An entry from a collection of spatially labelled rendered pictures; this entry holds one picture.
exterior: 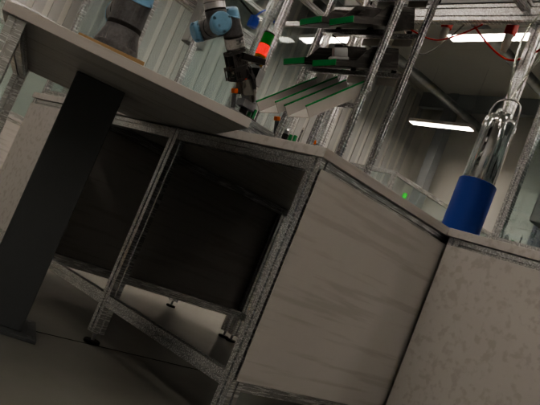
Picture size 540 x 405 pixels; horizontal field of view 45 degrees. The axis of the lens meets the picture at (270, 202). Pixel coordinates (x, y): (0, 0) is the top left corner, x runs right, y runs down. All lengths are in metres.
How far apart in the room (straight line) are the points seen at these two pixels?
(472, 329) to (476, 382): 0.17
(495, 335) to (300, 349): 0.65
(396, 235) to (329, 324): 0.38
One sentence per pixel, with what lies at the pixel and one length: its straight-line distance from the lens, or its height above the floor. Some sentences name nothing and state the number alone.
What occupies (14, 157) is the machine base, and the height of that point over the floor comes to 0.51.
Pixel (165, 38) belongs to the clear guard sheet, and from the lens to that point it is 3.93.
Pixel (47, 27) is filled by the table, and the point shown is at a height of 0.84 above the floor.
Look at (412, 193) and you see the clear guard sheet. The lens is 7.80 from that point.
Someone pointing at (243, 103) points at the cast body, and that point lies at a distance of 2.55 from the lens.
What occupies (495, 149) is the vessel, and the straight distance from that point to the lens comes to 2.78.
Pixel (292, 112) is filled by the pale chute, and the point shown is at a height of 1.01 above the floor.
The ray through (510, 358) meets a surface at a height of 0.51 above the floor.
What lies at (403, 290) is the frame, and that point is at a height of 0.59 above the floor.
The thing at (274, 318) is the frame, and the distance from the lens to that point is 1.85.
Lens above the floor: 0.50
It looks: 5 degrees up
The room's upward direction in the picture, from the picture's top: 22 degrees clockwise
